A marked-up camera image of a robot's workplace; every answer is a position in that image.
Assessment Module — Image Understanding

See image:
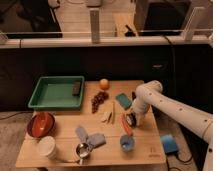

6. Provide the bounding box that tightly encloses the black handled brush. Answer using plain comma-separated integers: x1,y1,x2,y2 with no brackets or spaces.
124,91,138,129

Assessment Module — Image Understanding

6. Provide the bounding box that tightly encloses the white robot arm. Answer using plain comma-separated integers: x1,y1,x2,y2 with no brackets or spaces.
132,80,213,171

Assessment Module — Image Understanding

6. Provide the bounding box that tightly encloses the green plastic tray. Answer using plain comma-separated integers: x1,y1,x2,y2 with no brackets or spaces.
28,76,85,110

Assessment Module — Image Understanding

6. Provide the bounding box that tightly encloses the orange carrot toy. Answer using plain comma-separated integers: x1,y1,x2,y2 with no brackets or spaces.
121,115,133,136

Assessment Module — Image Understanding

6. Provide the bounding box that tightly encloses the teal sponge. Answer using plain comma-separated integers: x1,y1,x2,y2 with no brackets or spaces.
116,93,132,110

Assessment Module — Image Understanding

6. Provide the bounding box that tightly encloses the blue small cup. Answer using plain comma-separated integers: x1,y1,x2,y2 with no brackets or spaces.
120,134,135,152

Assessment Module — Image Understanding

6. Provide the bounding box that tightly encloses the blue device on floor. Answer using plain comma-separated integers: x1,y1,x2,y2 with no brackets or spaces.
161,134,179,154

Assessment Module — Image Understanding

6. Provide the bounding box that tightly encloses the dark grape bunch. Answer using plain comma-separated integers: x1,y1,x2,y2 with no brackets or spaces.
91,91,109,113

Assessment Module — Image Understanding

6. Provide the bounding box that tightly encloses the orange fruit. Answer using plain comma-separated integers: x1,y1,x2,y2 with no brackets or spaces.
99,79,110,90

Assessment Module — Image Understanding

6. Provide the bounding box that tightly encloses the grey blue cloth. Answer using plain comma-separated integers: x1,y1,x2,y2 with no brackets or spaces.
75,126,106,148

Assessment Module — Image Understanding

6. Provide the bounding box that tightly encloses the black rectangular block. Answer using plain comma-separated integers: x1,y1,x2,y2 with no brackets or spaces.
72,81,81,96

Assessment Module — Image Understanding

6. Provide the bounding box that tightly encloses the red brown bowl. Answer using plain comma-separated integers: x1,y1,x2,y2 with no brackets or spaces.
27,112,55,138

